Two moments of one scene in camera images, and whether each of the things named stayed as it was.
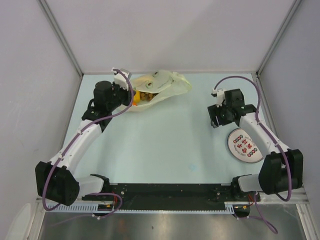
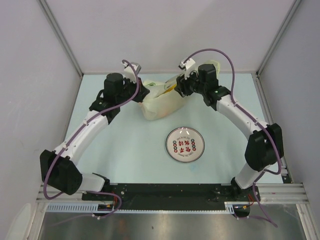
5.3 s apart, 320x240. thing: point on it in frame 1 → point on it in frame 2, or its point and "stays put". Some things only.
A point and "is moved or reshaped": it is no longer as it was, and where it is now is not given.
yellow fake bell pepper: x=136 y=98 is moved or reshaped
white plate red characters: x=242 y=148 → x=185 y=144
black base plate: x=173 y=194 stays put
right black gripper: x=213 y=111 → x=182 y=82
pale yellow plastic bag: x=166 y=83 is moved or reshaped
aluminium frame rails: x=299 y=196 stays put
